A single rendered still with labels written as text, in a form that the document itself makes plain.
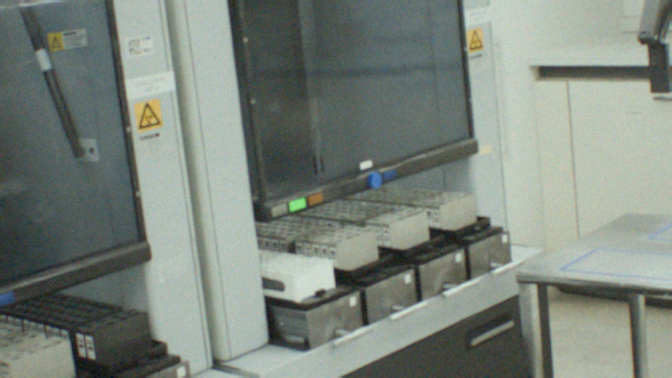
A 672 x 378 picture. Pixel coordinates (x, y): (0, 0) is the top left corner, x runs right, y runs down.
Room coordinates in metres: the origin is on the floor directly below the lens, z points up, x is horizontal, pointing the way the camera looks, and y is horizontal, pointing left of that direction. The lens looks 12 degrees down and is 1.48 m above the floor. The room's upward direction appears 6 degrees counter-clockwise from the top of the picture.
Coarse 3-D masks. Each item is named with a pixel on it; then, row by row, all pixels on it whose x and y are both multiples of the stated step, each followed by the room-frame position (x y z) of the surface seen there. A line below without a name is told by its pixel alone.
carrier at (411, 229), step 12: (408, 216) 2.51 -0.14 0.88; (420, 216) 2.52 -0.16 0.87; (384, 228) 2.47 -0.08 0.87; (396, 228) 2.47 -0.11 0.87; (408, 228) 2.50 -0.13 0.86; (420, 228) 2.52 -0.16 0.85; (384, 240) 2.47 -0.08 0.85; (396, 240) 2.47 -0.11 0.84; (408, 240) 2.50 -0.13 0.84; (420, 240) 2.52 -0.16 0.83
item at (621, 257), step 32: (608, 224) 2.51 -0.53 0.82; (640, 224) 2.48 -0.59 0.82; (576, 256) 2.30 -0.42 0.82; (608, 256) 2.28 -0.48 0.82; (640, 256) 2.26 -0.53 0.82; (576, 288) 2.17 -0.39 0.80; (608, 288) 2.13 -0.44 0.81; (640, 288) 2.09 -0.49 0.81; (640, 320) 2.55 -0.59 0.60; (640, 352) 2.55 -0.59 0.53
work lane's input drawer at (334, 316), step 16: (336, 288) 2.28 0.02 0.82; (272, 304) 2.26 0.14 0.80; (288, 304) 2.23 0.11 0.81; (304, 304) 2.20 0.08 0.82; (320, 304) 2.22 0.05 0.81; (336, 304) 2.24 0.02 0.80; (352, 304) 2.26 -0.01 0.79; (272, 320) 2.25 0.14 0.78; (288, 320) 2.22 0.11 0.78; (304, 320) 2.19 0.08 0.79; (320, 320) 2.21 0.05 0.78; (336, 320) 2.23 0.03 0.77; (352, 320) 2.26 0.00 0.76; (304, 336) 2.19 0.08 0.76; (320, 336) 2.20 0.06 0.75; (336, 336) 2.22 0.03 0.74; (352, 336) 2.20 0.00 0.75
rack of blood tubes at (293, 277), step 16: (272, 256) 2.37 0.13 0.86; (288, 256) 2.36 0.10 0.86; (272, 272) 2.26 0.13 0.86; (288, 272) 2.25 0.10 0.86; (304, 272) 2.24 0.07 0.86; (320, 272) 2.27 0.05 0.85; (272, 288) 2.35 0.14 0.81; (288, 288) 2.24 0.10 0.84; (304, 288) 2.24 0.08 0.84; (320, 288) 2.26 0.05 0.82
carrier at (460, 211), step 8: (448, 200) 2.61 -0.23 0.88; (456, 200) 2.61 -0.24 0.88; (464, 200) 2.62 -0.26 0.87; (472, 200) 2.64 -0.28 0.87; (432, 208) 2.58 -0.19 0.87; (440, 208) 2.57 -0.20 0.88; (448, 208) 2.59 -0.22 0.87; (456, 208) 2.60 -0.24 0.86; (464, 208) 2.62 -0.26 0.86; (472, 208) 2.64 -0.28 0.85; (440, 216) 2.57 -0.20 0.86; (448, 216) 2.59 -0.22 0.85; (456, 216) 2.60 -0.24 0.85; (464, 216) 2.62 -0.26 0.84; (472, 216) 2.64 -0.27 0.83; (440, 224) 2.57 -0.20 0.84; (448, 224) 2.58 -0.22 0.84; (456, 224) 2.60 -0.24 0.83; (464, 224) 2.62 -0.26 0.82
